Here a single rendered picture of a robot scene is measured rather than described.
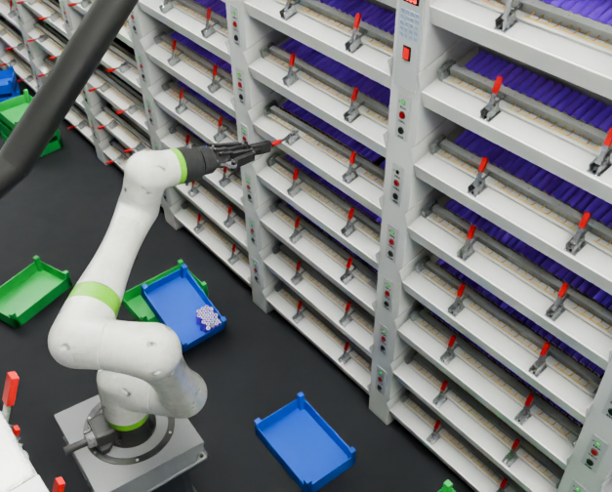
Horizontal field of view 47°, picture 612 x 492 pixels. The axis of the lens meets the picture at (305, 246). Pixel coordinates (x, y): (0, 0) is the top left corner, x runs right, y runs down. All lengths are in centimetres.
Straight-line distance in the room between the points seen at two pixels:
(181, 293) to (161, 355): 141
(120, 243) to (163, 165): 21
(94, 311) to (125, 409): 46
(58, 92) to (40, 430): 224
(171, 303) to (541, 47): 189
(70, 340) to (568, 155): 108
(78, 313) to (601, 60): 115
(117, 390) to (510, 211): 108
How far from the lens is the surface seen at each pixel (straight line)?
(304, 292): 256
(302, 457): 248
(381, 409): 253
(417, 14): 162
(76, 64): 54
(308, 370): 270
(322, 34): 193
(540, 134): 155
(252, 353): 276
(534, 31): 149
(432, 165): 177
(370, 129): 190
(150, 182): 175
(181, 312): 288
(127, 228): 177
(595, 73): 139
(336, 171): 209
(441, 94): 167
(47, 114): 54
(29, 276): 329
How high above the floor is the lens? 209
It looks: 41 degrees down
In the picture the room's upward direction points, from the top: 1 degrees counter-clockwise
